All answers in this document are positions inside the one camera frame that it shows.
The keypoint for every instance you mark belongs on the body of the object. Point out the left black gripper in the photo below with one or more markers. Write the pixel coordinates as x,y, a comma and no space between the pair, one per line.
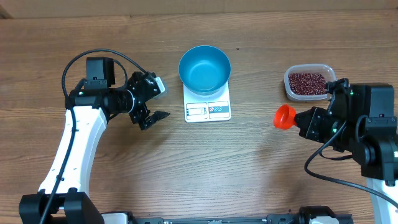
139,116

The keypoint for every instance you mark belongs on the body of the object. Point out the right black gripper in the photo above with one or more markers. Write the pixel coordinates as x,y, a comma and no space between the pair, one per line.
311,121

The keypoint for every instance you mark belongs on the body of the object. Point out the red scoop with blue handle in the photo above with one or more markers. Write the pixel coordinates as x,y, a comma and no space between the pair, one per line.
284,117

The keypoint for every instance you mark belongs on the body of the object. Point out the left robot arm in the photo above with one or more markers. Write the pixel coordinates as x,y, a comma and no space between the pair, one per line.
63,197

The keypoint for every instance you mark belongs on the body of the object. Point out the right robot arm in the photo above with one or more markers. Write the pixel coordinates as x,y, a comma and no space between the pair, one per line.
360,119

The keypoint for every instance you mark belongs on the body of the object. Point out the white digital kitchen scale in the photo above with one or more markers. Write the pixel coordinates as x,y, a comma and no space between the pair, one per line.
207,108

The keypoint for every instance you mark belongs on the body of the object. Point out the blue metal bowl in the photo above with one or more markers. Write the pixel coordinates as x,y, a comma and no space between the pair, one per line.
204,69

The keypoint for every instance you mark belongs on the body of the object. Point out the clear plastic food container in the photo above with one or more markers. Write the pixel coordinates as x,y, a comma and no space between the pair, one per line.
323,69

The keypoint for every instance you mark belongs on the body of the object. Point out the red beans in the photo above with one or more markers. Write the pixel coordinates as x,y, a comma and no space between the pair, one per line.
305,83

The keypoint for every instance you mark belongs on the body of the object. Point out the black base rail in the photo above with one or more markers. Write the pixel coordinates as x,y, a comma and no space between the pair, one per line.
305,215

